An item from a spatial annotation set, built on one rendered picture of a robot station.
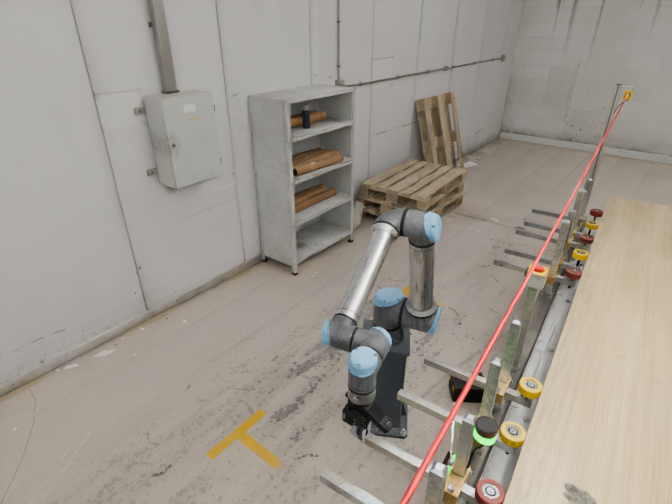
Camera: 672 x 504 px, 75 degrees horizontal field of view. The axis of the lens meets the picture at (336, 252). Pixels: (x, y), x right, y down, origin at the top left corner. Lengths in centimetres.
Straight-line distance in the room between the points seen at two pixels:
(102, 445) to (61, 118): 189
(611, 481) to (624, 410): 33
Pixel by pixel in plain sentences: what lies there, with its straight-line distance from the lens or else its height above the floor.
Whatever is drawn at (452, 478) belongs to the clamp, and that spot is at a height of 87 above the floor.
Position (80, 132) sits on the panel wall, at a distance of 318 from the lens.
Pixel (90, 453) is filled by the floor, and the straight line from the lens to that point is 297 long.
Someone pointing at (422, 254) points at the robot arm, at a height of 124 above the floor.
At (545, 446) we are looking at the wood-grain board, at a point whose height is 90.
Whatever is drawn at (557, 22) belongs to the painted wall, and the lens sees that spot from 914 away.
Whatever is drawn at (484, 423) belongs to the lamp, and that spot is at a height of 111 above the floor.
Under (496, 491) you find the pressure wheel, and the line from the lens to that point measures 151.
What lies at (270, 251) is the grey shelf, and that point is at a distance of 420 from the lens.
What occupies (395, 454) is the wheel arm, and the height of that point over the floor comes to 86.
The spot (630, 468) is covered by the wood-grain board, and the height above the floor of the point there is 90.
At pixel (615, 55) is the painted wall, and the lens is 896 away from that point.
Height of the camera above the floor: 211
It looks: 28 degrees down
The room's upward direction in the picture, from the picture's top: straight up
